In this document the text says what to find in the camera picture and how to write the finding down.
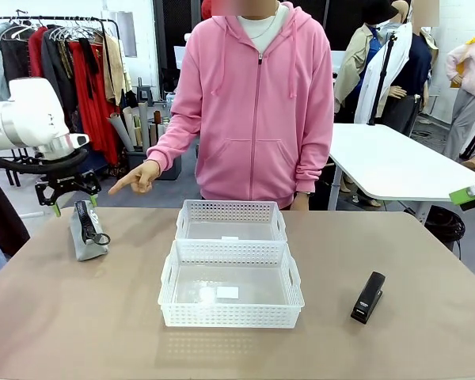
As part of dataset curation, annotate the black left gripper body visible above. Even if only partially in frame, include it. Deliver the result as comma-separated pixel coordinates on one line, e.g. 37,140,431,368
43,169,92,195

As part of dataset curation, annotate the grey zip pencil pouch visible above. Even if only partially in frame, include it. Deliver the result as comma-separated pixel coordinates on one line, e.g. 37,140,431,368
70,199,112,263

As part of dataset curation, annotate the person's right forearm pink sleeve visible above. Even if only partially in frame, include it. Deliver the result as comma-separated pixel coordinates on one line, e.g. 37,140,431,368
146,112,202,174

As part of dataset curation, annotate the person's left forearm pink sleeve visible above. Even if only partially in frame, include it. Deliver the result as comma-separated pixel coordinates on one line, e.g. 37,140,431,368
294,146,334,195

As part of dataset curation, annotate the person's right hand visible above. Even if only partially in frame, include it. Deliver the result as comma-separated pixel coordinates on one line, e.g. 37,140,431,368
108,160,161,196

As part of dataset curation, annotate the person's left hand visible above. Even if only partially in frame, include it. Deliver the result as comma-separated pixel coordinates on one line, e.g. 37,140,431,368
291,190,314,211

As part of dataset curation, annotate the dark maroon cloth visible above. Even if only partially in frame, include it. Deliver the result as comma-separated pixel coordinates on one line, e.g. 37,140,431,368
0,166,32,259

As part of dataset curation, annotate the grey storage bin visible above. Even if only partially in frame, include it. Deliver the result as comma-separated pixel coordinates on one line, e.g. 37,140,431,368
125,147,183,181

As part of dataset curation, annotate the grey slanted paper roll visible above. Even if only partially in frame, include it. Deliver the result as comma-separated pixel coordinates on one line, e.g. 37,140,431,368
109,112,136,153

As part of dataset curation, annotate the long red dress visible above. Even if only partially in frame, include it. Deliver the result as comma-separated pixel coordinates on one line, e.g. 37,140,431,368
69,39,123,165

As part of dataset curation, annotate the cream paper roll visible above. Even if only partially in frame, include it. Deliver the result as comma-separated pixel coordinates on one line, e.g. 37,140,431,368
122,108,139,150

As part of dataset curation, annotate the tall grey cardboard tube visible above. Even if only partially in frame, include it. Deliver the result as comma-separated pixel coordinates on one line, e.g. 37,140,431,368
138,101,151,154

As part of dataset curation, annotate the white table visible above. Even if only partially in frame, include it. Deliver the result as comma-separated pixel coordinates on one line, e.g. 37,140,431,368
327,123,475,223

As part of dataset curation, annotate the grey step stool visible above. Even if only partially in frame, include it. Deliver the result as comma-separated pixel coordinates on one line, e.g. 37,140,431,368
135,77,156,106

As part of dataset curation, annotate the dark grey hanging coat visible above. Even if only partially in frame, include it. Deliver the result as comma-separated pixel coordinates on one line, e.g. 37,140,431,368
41,27,79,134

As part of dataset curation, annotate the black clothes rack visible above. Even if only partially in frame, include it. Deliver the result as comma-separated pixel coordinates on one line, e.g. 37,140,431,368
0,15,124,187

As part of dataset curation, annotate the black hanging scarf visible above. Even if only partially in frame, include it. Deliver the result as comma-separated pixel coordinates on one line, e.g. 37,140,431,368
78,37,101,101

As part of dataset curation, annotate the mannequin in pink sweater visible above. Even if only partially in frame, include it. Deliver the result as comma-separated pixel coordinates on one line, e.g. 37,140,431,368
443,33,475,160

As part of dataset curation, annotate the beige hanging garment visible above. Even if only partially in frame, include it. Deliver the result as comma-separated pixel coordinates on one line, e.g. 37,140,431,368
101,33,135,107

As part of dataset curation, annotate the mannequin in white coat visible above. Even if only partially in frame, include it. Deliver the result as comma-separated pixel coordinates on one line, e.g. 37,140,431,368
355,0,440,138

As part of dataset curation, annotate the dark charcoal hanging garment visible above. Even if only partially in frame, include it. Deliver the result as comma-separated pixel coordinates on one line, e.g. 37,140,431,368
0,34,35,85

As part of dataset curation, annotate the black stapler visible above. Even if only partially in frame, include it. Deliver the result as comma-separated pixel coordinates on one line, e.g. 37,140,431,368
350,271,386,325

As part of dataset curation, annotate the red hanging jacket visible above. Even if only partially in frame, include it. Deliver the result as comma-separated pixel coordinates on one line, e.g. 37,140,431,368
28,26,49,68

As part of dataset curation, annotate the black tripod pole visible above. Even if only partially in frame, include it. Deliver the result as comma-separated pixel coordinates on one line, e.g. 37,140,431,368
368,32,399,127

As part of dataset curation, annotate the white perforated plastic basket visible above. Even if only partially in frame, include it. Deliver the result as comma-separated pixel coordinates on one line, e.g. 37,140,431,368
157,238,306,329
175,199,288,242

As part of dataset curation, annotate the white hanging panel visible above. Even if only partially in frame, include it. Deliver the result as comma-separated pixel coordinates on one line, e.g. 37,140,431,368
116,10,139,59

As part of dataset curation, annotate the mannequin in beige coat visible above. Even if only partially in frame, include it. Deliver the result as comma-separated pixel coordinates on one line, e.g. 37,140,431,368
333,0,386,116

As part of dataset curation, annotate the pink zip hoodie torso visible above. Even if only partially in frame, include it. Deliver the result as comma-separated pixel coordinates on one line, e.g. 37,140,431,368
169,2,336,211

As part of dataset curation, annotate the white t-shirt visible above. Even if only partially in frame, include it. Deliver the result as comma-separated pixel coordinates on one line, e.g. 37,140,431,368
236,2,289,53

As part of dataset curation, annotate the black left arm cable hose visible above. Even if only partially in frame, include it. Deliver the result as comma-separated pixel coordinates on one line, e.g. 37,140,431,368
0,148,88,176

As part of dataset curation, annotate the black cable coil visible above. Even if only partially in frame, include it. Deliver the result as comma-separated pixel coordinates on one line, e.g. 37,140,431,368
424,204,466,243

